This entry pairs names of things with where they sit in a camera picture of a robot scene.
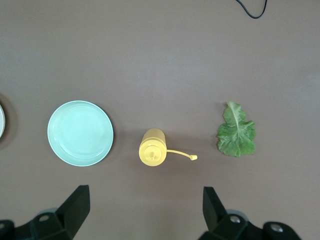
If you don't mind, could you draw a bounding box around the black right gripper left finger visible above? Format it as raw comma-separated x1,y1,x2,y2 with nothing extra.
0,184,90,240

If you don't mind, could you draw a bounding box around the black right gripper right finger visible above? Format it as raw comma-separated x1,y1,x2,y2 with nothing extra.
197,186,301,240

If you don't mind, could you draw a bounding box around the green lettuce leaf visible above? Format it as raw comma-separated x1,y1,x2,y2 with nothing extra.
215,100,257,158

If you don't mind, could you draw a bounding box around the yellow squeeze bottle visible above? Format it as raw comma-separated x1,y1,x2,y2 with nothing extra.
138,127,199,167

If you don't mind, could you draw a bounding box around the mint green plate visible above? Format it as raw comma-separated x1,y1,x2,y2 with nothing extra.
47,100,115,168

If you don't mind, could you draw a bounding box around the beige plate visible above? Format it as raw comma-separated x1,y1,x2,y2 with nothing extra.
0,103,6,140

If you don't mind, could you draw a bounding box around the thin black looped cable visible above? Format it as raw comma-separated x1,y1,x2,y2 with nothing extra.
234,0,269,19

